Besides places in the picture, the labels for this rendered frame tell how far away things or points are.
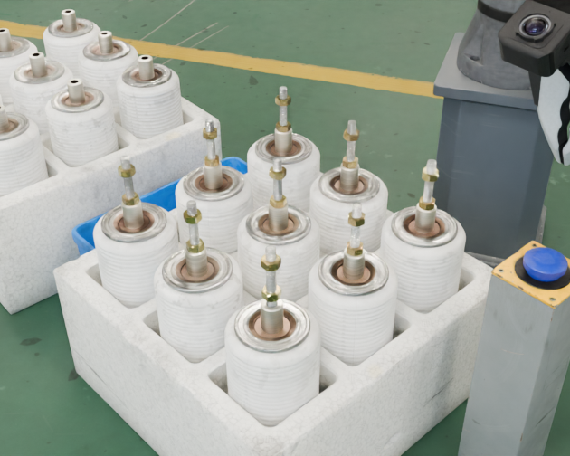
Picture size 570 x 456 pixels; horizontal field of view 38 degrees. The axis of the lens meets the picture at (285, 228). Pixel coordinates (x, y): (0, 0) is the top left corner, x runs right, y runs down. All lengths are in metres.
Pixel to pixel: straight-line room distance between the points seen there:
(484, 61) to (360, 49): 0.83
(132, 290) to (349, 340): 0.26
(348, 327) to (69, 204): 0.50
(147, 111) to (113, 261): 0.37
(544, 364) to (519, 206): 0.44
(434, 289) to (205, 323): 0.27
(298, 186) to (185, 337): 0.28
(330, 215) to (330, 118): 0.70
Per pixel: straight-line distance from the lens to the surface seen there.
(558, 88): 0.73
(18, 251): 1.22
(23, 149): 1.18
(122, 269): 0.96
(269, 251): 0.76
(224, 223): 1.01
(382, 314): 0.88
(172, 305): 0.88
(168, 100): 1.28
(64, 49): 1.45
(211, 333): 0.89
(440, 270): 0.95
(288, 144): 1.08
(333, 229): 1.01
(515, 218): 1.26
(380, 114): 1.70
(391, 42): 2.01
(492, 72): 1.16
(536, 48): 0.62
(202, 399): 0.86
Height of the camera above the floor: 0.82
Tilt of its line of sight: 37 degrees down
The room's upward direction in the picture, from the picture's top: straight up
